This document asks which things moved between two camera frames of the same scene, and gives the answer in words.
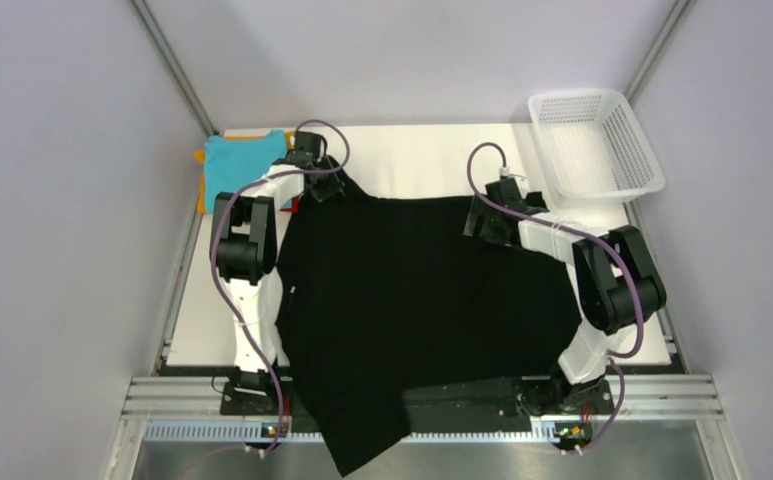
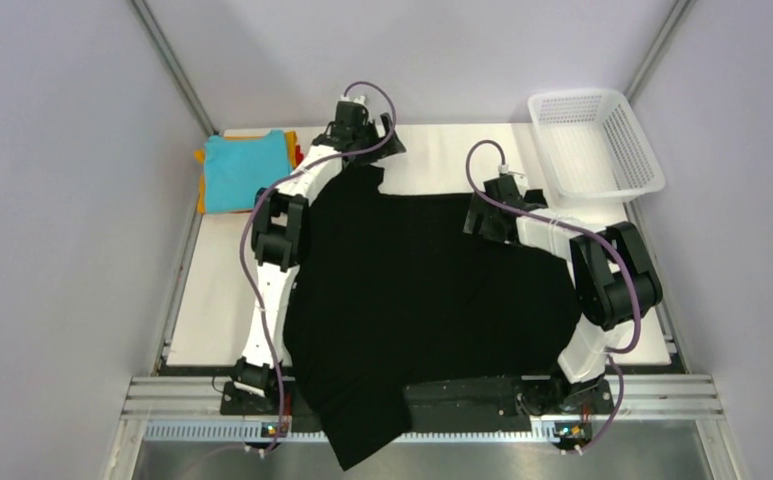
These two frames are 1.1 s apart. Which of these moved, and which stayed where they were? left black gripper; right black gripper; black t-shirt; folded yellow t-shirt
Moved: left black gripper
Stayed: right black gripper; folded yellow t-shirt; black t-shirt
